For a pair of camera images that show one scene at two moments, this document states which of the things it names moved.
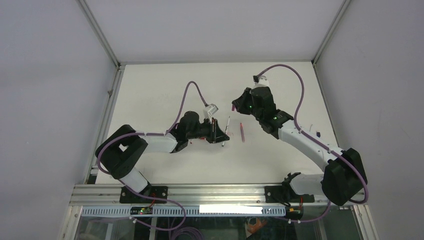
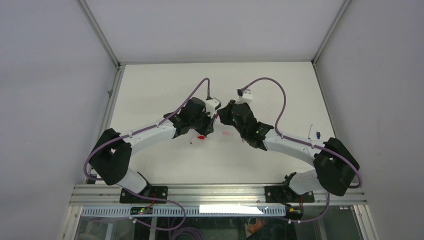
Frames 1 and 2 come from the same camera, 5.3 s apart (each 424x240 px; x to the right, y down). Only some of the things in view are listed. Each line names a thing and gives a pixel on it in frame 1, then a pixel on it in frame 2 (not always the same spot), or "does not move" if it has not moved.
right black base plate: [285, 193] does not move
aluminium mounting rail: [92, 196] does not move
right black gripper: [239, 103] → [224, 114]
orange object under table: [252, 229] does not move
